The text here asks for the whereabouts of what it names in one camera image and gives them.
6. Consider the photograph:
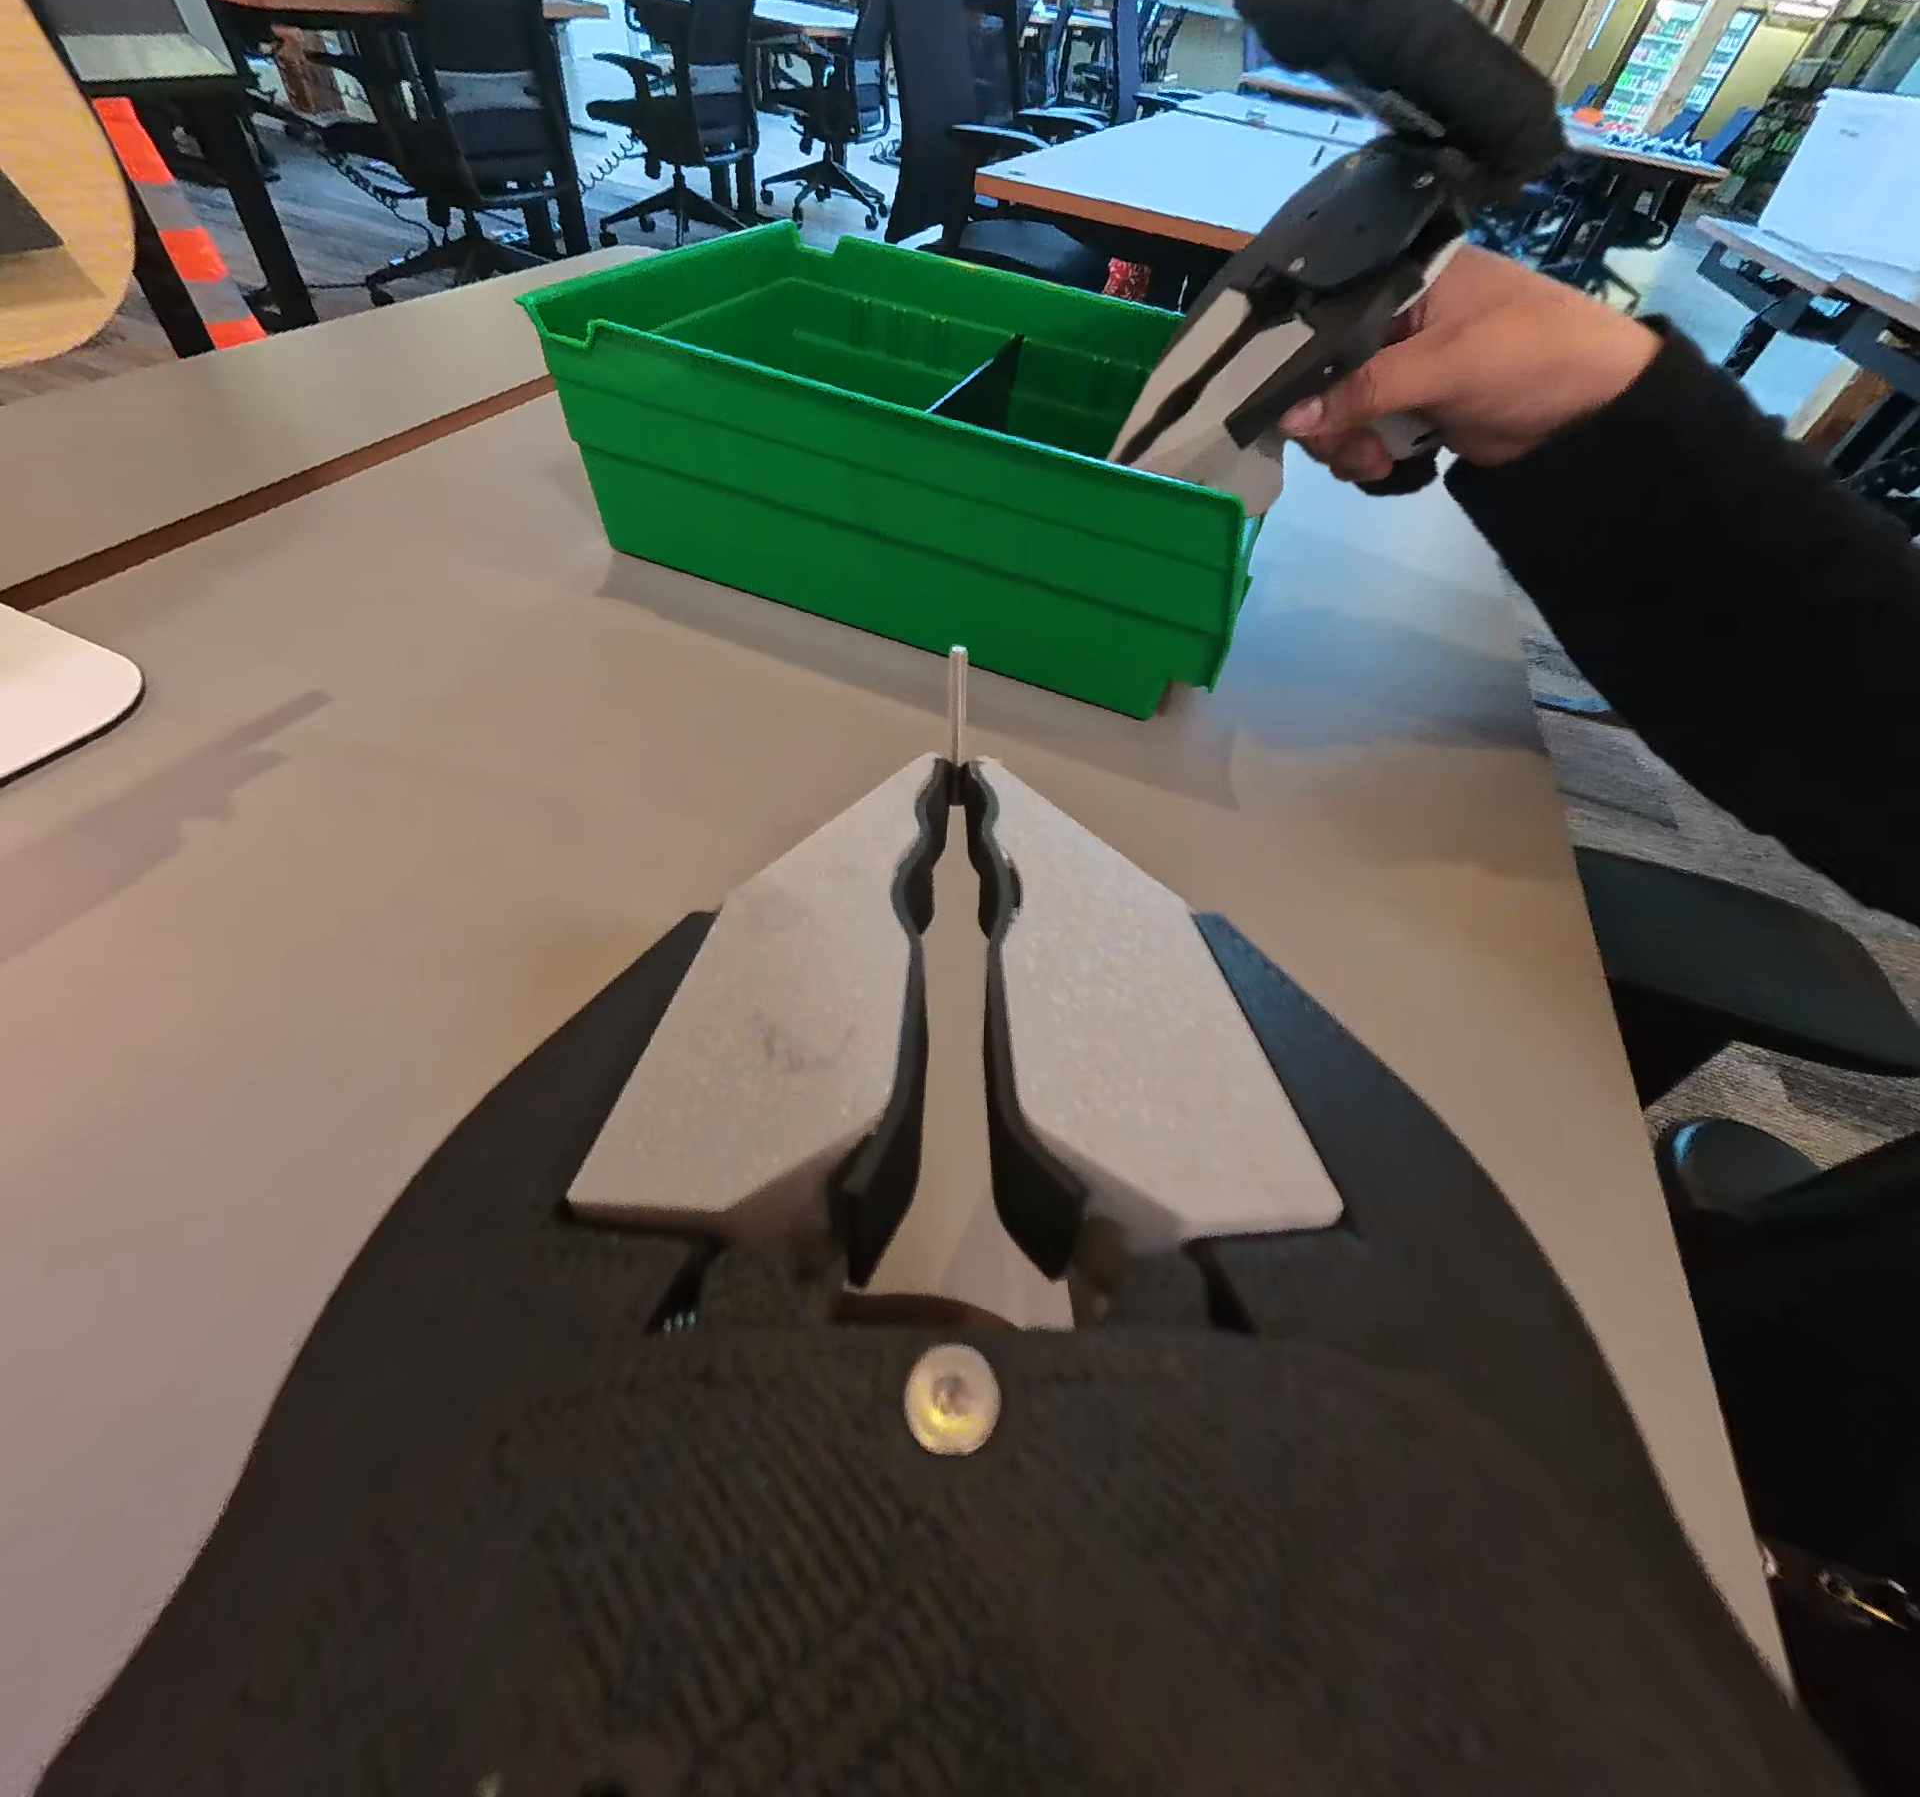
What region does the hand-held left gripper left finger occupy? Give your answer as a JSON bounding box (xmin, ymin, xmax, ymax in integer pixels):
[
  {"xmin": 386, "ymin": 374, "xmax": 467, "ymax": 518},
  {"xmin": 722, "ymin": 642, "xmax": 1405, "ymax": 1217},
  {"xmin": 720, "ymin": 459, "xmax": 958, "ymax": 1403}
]
[{"xmin": 567, "ymin": 756, "xmax": 960, "ymax": 1293}]

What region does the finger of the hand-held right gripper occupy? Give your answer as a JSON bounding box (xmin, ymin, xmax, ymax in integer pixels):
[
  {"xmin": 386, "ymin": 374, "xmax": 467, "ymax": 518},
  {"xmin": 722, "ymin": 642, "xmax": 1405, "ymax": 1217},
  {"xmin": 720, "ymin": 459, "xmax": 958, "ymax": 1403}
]
[
  {"xmin": 1104, "ymin": 285, "xmax": 1311, "ymax": 475},
  {"xmin": 1183, "ymin": 398, "xmax": 1293, "ymax": 520}
]

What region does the dark grey office chair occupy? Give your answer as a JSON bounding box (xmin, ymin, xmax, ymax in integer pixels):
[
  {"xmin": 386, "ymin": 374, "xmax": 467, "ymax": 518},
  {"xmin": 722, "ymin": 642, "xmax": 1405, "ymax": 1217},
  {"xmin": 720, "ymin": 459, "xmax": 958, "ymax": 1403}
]
[{"xmin": 1574, "ymin": 845, "xmax": 1920, "ymax": 1229}]

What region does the orange traffic cone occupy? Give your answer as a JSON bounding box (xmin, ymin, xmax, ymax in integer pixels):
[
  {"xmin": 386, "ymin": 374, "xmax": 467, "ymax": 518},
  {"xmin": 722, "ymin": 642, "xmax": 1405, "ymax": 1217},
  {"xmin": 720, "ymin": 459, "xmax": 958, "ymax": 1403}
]
[{"xmin": 93, "ymin": 96, "xmax": 270, "ymax": 352}]

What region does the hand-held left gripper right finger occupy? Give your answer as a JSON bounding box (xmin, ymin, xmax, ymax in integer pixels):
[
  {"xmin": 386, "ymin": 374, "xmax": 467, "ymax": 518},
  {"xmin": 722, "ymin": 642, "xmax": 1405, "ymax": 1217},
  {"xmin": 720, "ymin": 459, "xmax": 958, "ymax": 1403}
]
[{"xmin": 960, "ymin": 759, "xmax": 1346, "ymax": 1287}]

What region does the green plastic bin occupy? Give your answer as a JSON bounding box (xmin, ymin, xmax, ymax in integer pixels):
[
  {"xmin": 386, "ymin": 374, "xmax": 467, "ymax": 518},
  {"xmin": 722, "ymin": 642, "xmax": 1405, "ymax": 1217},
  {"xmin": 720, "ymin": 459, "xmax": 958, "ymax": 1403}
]
[{"xmin": 516, "ymin": 219, "xmax": 1267, "ymax": 722}]

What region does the person's black clothed body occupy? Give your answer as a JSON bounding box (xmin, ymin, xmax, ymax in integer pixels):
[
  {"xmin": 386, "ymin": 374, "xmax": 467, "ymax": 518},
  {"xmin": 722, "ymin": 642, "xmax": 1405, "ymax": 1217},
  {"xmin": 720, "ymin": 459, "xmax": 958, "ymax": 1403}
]
[{"xmin": 1656, "ymin": 1198, "xmax": 1920, "ymax": 1797}]

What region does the person's right forearm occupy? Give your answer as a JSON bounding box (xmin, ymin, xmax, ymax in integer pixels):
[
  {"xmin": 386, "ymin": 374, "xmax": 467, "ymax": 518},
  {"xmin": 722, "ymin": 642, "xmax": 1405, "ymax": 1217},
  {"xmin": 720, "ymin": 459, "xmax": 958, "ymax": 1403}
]
[{"xmin": 1445, "ymin": 319, "xmax": 1920, "ymax": 917}]

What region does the person's right hand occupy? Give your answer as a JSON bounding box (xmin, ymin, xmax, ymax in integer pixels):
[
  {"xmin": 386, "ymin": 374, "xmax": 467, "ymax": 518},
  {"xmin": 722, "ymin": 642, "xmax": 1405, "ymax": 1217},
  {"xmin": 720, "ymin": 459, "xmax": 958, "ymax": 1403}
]
[{"xmin": 1278, "ymin": 245, "xmax": 1668, "ymax": 486}]

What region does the white document stand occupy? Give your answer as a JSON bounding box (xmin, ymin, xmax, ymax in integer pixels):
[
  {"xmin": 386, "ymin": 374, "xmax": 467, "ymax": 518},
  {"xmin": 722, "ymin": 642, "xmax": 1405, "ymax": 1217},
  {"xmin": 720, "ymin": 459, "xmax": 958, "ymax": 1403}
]
[{"xmin": 0, "ymin": 604, "xmax": 148, "ymax": 787}]

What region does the white cardboard panel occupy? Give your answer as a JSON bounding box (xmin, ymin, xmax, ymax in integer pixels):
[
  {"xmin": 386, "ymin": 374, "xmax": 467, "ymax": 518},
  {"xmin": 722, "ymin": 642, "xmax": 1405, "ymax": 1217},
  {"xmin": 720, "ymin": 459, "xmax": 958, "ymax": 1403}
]
[{"xmin": 1754, "ymin": 87, "xmax": 1920, "ymax": 286}]

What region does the black office chair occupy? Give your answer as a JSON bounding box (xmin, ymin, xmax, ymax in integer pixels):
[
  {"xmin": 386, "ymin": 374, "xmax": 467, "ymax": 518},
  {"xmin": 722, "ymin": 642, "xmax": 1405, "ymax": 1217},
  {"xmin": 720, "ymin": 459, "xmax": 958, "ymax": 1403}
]
[
  {"xmin": 365, "ymin": 0, "xmax": 598, "ymax": 308},
  {"xmin": 876, "ymin": 0, "xmax": 1117, "ymax": 294},
  {"xmin": 757, "ymin": 0, "xmax": 899, "ymax": 235},
  {"xmin": 584, "ymin": 0, "xmax": 772, "ymax": 248}
]

